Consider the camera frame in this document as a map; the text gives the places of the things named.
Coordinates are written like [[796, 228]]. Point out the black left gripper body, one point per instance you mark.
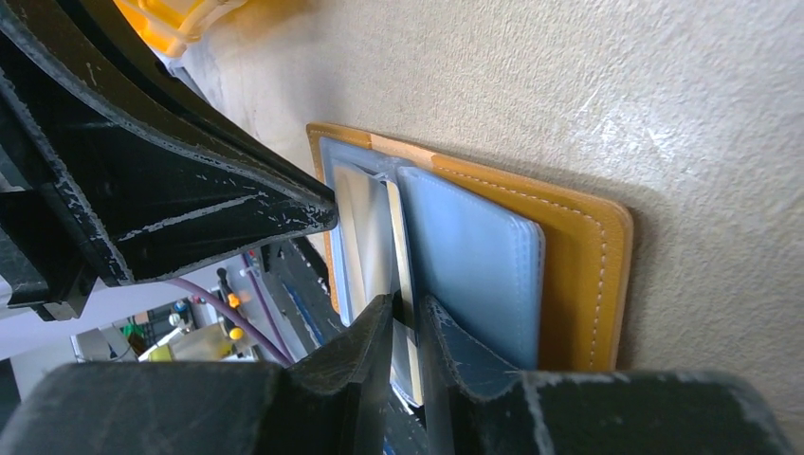
[[43, 268]]

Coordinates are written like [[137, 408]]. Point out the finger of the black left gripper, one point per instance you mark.
[[148, 180]]

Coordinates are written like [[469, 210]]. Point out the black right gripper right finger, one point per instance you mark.
[[478, 403]]

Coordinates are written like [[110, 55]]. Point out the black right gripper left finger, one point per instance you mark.
[[331, 402]]

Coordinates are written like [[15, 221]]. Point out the gold card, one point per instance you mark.
[[406, 376]]

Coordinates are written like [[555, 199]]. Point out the tan leather card holder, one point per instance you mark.
[[589, 244]]

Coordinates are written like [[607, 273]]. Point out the yellow bin with black cards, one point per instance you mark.
[[171, 26]]

